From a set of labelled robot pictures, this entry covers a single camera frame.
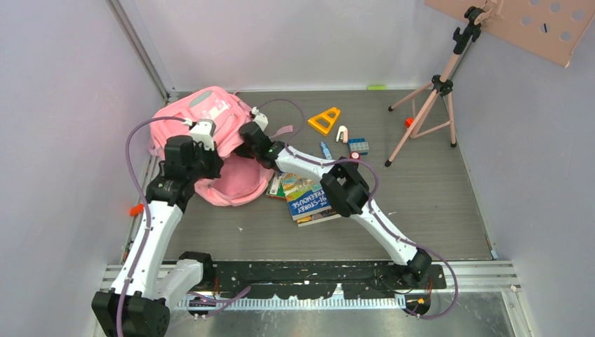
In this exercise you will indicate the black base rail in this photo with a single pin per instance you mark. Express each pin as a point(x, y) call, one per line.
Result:
point(264, 285)

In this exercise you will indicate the yellow triangle ruler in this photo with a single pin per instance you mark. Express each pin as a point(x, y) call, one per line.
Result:
point(325, 121)

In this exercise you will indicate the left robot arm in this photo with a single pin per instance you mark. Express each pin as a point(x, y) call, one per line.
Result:
point(138, 303)

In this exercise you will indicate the white pink stapler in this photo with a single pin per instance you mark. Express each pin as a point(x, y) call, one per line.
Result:
point(342, 135)

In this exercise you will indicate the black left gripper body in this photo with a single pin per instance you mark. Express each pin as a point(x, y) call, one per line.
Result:
point(205, 165)

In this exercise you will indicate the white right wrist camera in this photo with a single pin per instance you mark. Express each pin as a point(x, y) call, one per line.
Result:
point(259, 118)

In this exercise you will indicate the blue toy brick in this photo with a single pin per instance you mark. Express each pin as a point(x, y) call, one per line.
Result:
point(358, 145)

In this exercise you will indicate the pink tripod music stand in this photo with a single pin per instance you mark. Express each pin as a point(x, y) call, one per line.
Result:
point(549, 29)

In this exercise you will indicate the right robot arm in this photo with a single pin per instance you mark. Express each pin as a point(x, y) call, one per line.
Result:
point(348, 193)

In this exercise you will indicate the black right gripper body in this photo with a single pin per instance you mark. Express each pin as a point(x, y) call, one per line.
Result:
point(243, 150)

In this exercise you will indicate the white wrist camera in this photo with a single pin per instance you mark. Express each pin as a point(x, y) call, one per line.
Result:
point(259, 118)
point(202, 132)

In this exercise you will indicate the orange clip on frame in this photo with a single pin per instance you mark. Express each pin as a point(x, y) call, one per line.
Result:
point(136, 210)

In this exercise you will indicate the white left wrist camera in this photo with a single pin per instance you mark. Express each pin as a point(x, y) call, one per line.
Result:
point(202, 132)

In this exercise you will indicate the pink student backpack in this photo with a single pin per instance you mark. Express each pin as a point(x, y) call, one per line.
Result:
point(242, 180)

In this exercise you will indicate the green cover book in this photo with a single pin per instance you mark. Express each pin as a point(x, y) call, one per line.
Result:
point(275, 187)

